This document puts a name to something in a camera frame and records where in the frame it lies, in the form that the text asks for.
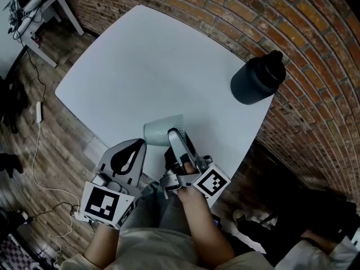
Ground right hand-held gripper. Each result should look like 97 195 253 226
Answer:
159 127 232 208

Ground pale green textured cup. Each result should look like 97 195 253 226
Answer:
143 114 187 147

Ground black cable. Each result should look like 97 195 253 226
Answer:
25 48 47 104

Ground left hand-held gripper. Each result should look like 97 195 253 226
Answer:
75 138 147 231

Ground white cable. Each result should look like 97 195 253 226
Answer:
31 121 82 264

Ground small white side table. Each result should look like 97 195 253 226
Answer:
20 0 86 69

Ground person's left forearm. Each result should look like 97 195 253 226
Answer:
83 221 121 270

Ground person's grey trousers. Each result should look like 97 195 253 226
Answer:
120 182 195 237

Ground person's beige shirt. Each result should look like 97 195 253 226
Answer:
58 227 278 270

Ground black insulated bottle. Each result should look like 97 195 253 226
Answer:
229 49 287 106

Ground person's right forearm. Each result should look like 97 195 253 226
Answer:
177 184 236 267

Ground person's light shoe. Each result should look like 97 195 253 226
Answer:
232 209 246 223

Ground checkered mat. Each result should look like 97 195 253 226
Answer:
0 235 36 270

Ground black bag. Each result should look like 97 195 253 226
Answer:
0 76 29 135

